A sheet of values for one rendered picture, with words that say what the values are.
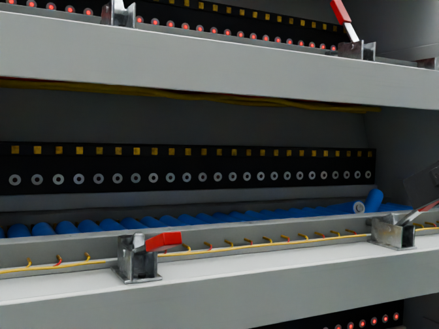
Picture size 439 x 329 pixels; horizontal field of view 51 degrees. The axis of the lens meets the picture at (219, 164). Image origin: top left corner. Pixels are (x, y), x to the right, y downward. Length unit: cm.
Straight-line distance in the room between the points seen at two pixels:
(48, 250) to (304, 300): 21
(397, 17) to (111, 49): 49
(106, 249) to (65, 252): 3
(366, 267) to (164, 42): 26
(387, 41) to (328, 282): 45
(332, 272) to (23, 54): 30
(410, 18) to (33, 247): 59
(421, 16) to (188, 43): 42
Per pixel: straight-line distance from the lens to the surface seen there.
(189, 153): 54
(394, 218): 50
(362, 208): 56
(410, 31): 75
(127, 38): 39
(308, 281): 41
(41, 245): 37
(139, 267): 37
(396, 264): 48
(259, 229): 44
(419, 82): 58
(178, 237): 29
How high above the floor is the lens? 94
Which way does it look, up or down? 13 degrees up
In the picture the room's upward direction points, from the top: 7 degrees counter-clockwise
